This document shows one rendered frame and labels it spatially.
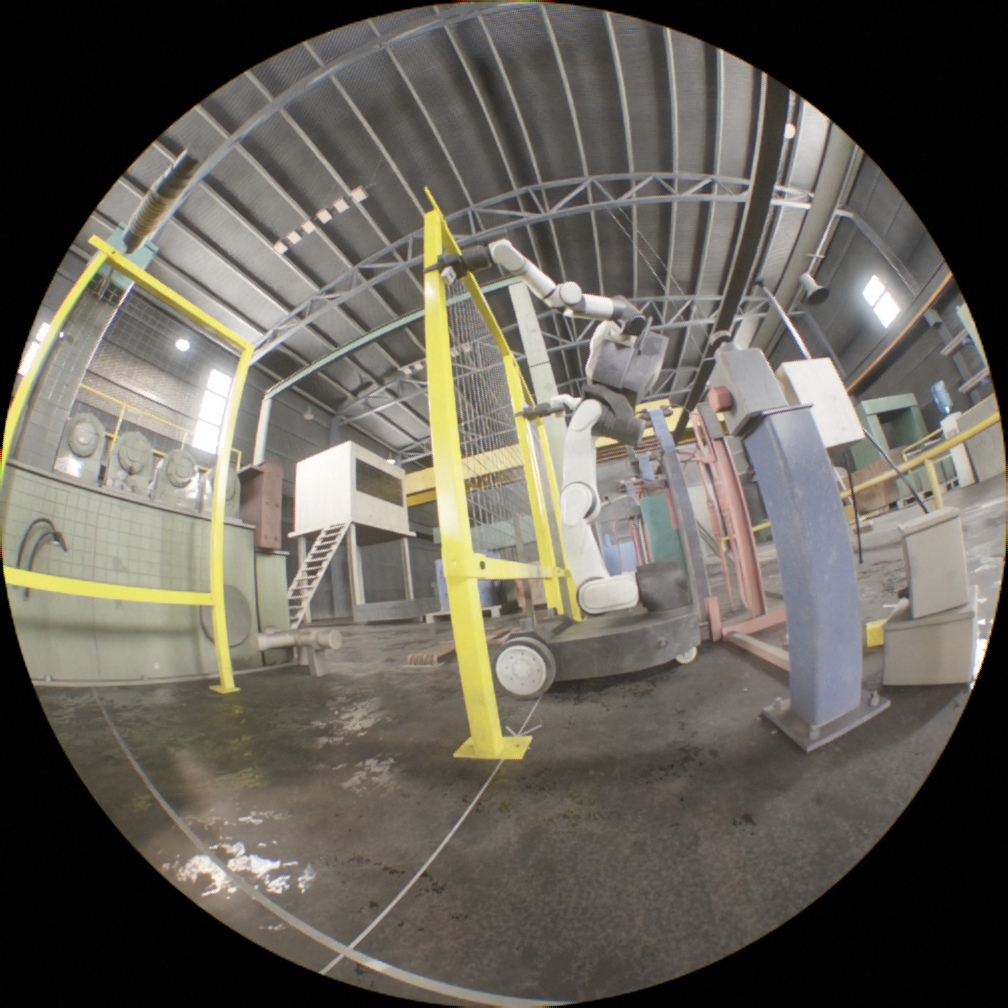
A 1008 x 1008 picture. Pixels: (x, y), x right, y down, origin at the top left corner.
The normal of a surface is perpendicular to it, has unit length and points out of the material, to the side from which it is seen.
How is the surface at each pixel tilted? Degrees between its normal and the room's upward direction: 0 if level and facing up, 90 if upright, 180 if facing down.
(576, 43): 173
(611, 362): 103
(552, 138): 173
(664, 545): 90
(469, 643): 90
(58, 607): 90
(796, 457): 90
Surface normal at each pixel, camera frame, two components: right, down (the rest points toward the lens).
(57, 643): 0.95, -0.21
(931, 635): -0.98, 0.11
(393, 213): 0.26, 0.92
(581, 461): -0.38, -0.18
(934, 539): -0.88, 0.01
